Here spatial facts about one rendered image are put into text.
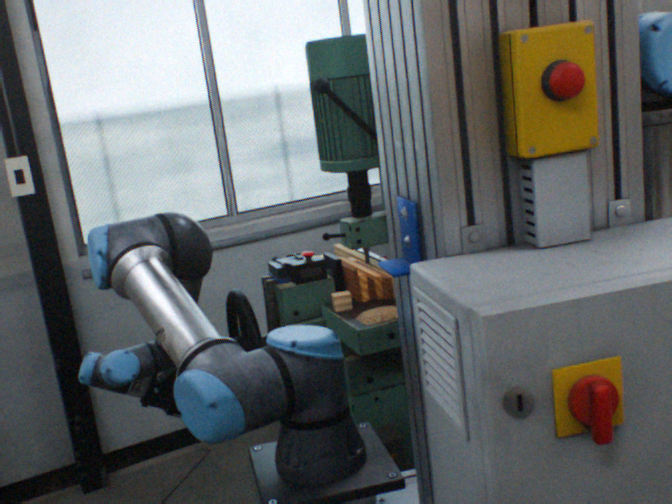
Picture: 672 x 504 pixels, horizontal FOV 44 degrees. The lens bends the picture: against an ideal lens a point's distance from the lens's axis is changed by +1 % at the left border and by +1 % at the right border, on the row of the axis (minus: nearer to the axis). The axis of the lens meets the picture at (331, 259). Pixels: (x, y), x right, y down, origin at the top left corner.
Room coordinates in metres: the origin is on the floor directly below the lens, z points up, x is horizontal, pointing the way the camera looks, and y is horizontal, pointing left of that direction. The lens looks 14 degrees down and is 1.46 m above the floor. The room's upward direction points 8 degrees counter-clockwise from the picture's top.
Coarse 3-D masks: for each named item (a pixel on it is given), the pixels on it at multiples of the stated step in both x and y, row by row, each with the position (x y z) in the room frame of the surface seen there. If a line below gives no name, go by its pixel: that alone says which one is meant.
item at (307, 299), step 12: (276, 288) 1.86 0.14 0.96; (288, 288) 1.84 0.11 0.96; (300, 288) 1.85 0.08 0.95; (312, 288) 1.86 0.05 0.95; (324, 288) 1.86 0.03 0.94; (276, 300) 1.87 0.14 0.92; (288, 300) 1.84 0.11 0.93; (300, 300) 1.84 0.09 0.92; (312, 300) 1.85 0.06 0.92; (324, 300) 1.86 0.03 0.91; (288, 312) 1.83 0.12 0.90; (300, 312) 1.84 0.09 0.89; (312, 312) 1.85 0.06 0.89; (288, 324) 1.83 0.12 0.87
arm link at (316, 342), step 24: (288, 336) 1.22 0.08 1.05; (312, 336) 1.22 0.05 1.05; (336, 336) 1.24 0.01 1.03; (288, 360) 1.18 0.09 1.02; (312, 360) 1.19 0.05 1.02; (336, 360) 1.21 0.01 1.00; (288, 384) 1.16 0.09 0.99; (312, 384) 1.18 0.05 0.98; (336, 384) 1.20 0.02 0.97; (288, 408) 1.16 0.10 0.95; (312, 408) 1.19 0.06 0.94; (336, 408) 1.20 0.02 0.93
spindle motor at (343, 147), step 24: (312, 48) 1.95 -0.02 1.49; (336, 48) 1.91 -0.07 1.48; (360, 48) 1.92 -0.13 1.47; (312, 72) 1.96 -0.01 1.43; (336, 72) 1.91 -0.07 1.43; (360, 72) 1.92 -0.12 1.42; (312, 96) 1.98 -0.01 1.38; (360, 96) 1.92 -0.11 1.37; (336, 120) 1.92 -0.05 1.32; (336, 144) 1.93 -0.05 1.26; (360, 144) 1.91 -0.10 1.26; (336, 168) 1.93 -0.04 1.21; (360, 168) 1.91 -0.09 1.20
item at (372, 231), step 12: (372, 216) 2.00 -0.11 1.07; (384, 216) 1.98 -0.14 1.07; (348, 228) 1.96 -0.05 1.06; (360, 228) 1.96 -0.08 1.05; (372, 228) 1.97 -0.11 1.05; (384, 228) 1.98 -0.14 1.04; (348, 240) 1.97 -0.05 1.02; (360, 240) 1.95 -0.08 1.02; (372, 240) 1.97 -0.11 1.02; (384, 240) 1.98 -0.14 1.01
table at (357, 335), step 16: (352, 304) 1.84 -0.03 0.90; (368, 304) 1.82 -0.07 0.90; (384, 304) 1.80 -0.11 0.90; (320, 320) 1.84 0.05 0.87; (336, 320) 1.77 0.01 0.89; (352, 320) 1.71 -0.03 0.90; (352, 336) 1.68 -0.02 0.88; (368, 336) 1.65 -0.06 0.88; (384, 336) 1.66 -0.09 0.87; (368, 352) 1.65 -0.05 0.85
